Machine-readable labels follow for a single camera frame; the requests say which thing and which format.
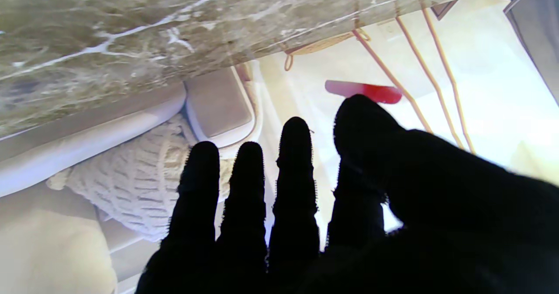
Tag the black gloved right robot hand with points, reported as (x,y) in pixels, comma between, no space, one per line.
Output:
(436,224)

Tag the red candy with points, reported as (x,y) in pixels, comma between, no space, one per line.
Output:
(375,91)

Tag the sheer cream curtain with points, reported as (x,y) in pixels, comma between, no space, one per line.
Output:
(292,93)

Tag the woven basket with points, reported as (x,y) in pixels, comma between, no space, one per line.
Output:
(323,45)

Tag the dark flat screen television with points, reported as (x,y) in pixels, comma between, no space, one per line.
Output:
(541,32)

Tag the cream knitted pillow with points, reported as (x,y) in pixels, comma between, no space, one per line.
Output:
(131,185)

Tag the beige sofa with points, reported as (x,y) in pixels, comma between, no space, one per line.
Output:
(87,154)

